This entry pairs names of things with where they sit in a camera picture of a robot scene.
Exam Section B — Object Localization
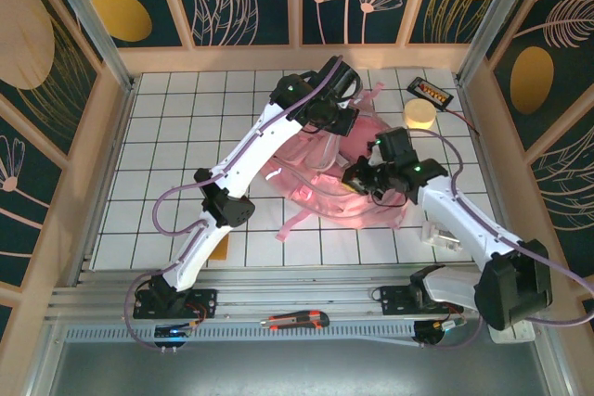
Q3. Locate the pink school backpack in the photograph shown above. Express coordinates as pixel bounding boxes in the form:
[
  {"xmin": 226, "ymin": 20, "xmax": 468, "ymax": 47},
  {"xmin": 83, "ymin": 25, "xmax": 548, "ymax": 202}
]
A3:
[{"xmin": 262, "ymin": 83, "xmax": 407, "ymax": 244}]

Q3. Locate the cream round foam block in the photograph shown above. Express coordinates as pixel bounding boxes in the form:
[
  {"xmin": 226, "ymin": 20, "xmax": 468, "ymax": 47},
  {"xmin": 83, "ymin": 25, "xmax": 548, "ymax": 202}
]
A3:
[{"xmin": 402, "ymin": 98, "xmax": 437, "ymax": 132}]

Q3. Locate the orange leather card wallet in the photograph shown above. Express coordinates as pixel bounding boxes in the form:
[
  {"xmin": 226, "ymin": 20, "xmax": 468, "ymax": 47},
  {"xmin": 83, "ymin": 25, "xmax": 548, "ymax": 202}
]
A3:
[{"xmin": 212, "ymin": 234, "xmax": 231, "ymax": 262}]

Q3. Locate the clear plastic case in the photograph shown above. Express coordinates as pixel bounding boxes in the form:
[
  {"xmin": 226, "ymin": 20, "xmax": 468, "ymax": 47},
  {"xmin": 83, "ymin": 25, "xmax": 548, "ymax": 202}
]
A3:
[{"xmin": 420, "ymin": 222, "xmax": 460, "ymax": 253}]

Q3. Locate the black battery charger box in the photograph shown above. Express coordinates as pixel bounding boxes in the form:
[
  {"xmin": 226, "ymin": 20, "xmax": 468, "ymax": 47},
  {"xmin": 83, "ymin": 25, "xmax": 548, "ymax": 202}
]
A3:
[{"xmin": 406, "ymin": 78, "xmax": 454, "ymax": 111}]

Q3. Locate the orange black utility knife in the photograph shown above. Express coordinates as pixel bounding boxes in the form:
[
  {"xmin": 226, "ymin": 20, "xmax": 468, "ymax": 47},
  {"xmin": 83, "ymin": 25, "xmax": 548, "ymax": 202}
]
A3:
[{"xmin": 259, "ymin": 310, "xmax": 330, "ymax": 332}]

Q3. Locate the white square desk clock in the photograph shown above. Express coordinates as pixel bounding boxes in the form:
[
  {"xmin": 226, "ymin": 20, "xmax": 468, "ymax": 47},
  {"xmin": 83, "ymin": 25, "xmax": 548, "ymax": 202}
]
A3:
[{"xmin": 486, "ymin": 316, "xmax": 533, "ymax": 345}]

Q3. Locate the thin red wire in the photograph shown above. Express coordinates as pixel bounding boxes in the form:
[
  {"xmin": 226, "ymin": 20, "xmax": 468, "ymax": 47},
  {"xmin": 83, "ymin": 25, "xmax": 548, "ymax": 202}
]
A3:
[{"xmin": 440, "ymin": 106, "xmax": 482, "ymax": 135}]

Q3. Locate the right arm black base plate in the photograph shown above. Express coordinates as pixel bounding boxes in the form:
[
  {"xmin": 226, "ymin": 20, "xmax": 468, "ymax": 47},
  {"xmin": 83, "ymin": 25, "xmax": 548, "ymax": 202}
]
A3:
[{"xmin": 379, "ymin": 283, "xmax": 463, "ymax": 316}]

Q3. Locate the aluminium rail frame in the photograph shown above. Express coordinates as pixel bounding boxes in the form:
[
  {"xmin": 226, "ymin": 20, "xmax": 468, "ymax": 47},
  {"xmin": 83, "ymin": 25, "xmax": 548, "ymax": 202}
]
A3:
[{"xmin": 44, "ymin": 265, "xmax": 549, "ymax": 321}]

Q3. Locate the grey slotted cable duct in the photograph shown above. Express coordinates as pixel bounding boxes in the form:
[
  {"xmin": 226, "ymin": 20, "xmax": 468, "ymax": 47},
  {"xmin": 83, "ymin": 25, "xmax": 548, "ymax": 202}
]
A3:
[{"xmin": 64, "ymin": 319, "xmax": 419, "ymax": 347}]

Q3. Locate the aluminium frame post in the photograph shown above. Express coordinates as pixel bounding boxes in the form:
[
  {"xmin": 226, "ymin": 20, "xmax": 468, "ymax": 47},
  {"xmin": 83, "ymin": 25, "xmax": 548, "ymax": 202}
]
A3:
[
  {"xmin": 39, "ymin": 0, "xmax": 136, "ymax": 91},
  {"xmin": 457, "ymin": 0, "xmax": 544, "ymax": 86}
]

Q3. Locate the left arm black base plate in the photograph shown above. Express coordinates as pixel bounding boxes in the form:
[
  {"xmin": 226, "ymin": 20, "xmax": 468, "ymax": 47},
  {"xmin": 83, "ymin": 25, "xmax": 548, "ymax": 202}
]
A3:
[{"xmin": 133, "ymin": 287, "xmax": 218, "ymax": 321}]

